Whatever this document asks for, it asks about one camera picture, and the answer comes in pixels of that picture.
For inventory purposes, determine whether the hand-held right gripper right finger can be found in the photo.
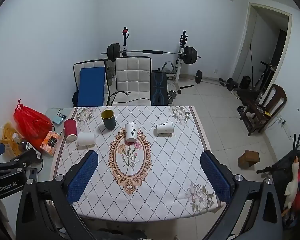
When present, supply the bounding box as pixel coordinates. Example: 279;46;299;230
200;150;283;240

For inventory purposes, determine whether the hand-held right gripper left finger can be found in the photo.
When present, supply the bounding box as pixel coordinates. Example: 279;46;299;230
16;149;100;240

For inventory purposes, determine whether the plain white paper cup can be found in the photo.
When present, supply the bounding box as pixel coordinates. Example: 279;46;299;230
77;131;96;146

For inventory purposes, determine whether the red paper cup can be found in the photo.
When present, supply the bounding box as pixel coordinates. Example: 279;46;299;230
63;118;78;141

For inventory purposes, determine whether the dark green cup yellow inside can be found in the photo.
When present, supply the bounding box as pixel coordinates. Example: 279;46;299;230
101;109;116;130

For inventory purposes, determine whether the white printed paper cup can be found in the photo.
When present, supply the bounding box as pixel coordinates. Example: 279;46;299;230
125;122;138;143
154;120;174;137

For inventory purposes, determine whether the dark glass bottle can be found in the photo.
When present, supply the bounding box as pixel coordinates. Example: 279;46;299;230
18;139;38;155

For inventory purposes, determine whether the yellow mesh bag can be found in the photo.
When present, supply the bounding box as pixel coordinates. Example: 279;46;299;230
0;122;24;157

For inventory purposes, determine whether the orange patterned box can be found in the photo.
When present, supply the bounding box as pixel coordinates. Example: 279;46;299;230
40;130;62;157

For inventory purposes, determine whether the red plastic bag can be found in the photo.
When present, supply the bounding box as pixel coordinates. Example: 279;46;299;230
14;99;53;148

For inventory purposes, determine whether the brown cardboard box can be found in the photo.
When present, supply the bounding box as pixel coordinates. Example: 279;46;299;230
238;150;261;169

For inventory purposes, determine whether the white rubber goose toy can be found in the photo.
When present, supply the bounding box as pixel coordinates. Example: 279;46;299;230
281;156;300;217

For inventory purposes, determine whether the blue cushion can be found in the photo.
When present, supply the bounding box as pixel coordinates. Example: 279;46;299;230
77;67;106;107

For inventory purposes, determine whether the black speaker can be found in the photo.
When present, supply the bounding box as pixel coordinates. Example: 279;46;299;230
240;76;252;89

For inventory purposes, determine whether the dark wooden chair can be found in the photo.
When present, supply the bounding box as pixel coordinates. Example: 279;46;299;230
237;84;287;136

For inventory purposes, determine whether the short barbell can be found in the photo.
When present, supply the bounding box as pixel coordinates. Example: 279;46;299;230
195;70;235;91

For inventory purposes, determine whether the white padded chair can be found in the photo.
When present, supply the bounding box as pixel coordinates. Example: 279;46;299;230
107;56;152;106
73;59;110;107

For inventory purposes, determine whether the black scooter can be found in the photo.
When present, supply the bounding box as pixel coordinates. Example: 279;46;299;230
252;61;277;91

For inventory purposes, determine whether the white barbell rack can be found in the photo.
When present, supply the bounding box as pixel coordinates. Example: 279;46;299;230
121;27;188;94

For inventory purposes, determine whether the long barbell with black plates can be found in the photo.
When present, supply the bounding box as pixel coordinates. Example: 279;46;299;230
101;43;201;65

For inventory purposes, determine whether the black cable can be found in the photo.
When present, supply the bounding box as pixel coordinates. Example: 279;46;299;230
109;91;150;105

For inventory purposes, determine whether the door frame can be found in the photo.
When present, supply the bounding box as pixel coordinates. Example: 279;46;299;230
236;2;293;92

